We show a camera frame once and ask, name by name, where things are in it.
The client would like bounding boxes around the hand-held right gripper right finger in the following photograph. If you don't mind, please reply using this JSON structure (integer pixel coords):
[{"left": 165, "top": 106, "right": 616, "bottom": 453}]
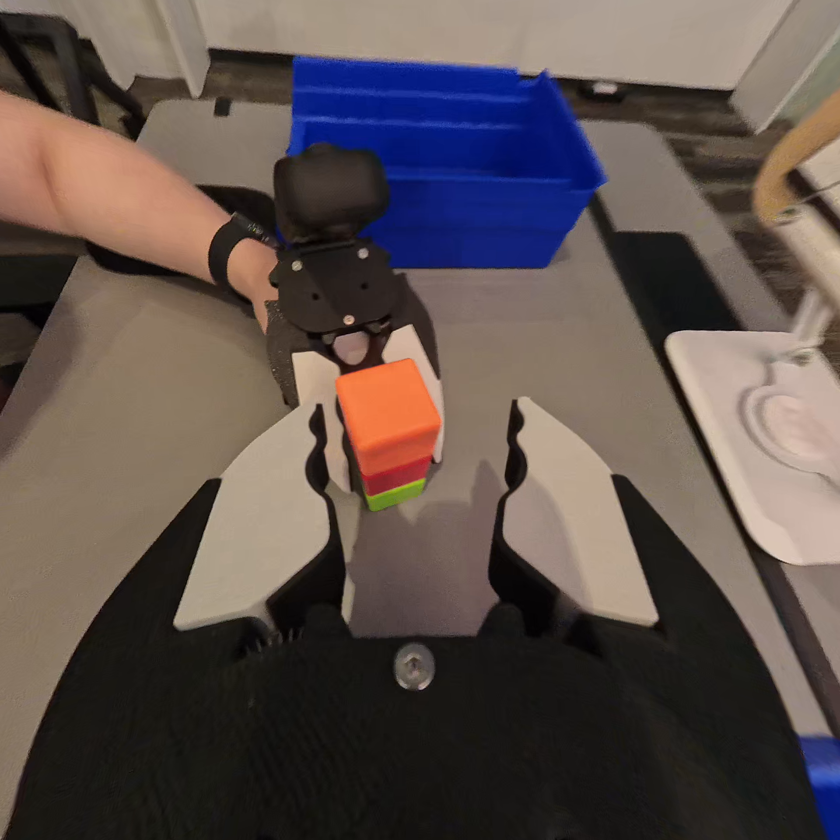
[{"left": 489, "top": 398, "right": 660, "bottom": 636}]

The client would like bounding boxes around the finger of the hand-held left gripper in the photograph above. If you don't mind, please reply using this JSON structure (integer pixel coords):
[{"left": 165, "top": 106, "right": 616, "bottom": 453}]
[
  {"left": 292, "top": 348, "right": 353, "bottom": 489},
  {"left": 381, "top": 322, "right": 447, "bottom": 468}
]

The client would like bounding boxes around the red magnetic cube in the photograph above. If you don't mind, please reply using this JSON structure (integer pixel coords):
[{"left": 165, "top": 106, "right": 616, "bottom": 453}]
[{"left": 355, "top": 451, "right": 434, "bottom": 492}]

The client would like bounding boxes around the orange magnetic cube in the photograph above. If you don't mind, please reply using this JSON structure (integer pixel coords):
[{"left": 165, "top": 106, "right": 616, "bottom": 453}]
[{"left": 336, "top": 359, "right": 443, "bottom": 460}]

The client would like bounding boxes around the black wrist strap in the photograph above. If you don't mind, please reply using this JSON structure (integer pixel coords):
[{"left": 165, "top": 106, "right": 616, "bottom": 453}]
[{"left": 208, "top": 213, "right": 279, "bottom": 295}]

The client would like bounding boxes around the black textured mat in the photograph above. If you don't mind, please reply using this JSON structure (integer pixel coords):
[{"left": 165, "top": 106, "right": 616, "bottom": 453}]
[{"left": 82, "top": 184, "right": 279, "bottom": 313}]

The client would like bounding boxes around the green magnetic cube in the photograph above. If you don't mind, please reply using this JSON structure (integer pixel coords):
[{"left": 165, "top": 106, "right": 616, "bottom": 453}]
[{"left": 365, "top": 479, "right": 429, "bottom": 513}]

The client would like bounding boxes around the person's left hand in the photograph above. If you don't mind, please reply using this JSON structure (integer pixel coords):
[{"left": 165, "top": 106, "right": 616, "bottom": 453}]
[{"left": 243, "top": 243, "right": 284, "bottom": 332}]

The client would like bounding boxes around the person's left forearm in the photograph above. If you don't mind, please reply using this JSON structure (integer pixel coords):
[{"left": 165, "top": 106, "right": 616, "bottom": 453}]
[{"left": 0, "top": 90, "right": 235, "bottom": 279}]

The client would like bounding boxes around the blue plastic bin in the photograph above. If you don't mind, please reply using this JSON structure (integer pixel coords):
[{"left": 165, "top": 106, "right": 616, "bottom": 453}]
[
  {"left": 289, "top": 56, "right": 609, "bottom": 270},
  {"left": 798, "top": 735, "right": 840, "bottom": 840}
]

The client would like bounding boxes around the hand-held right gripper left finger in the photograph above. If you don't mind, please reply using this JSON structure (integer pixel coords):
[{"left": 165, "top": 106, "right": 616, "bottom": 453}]
[{"left": 175, "top": 403, "right": 349, "bottom": 634}]

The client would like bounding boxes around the white sign stand base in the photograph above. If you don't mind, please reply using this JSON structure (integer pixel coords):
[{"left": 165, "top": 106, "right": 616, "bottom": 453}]
[{"left": 666, "top": 292, "right": 840, "bottom": 565}]

